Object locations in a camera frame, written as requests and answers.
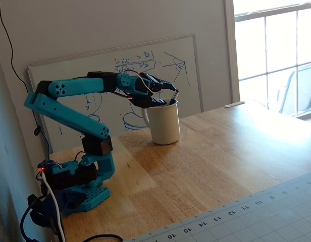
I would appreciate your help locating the dark blue table clamp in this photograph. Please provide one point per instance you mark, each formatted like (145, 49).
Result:
(42, 214)

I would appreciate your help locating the blue and silver pen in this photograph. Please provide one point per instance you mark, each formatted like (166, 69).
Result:
(175, 94)

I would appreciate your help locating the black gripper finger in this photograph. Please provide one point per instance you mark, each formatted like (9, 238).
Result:
(148, 103)
(164, 83)

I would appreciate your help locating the white ceramic mug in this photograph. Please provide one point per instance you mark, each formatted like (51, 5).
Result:
(165, 123)

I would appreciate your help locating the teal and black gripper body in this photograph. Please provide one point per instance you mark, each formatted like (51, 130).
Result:
(148, 95)

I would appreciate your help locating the white window frame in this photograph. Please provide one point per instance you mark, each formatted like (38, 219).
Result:
(230, 50)

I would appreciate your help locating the whiteboard with blue writing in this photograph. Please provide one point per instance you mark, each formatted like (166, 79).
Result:
(77, 63)

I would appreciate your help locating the grey outdoor chair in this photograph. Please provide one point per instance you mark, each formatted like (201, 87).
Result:
(304, 88)

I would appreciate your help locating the teal robot base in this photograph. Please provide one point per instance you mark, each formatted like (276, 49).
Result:
(95, 197)

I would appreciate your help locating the grey cutting mat with ruler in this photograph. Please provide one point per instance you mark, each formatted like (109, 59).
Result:
(259, 216)

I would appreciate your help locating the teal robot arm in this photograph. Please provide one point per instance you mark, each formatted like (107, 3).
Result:
(69, 116)

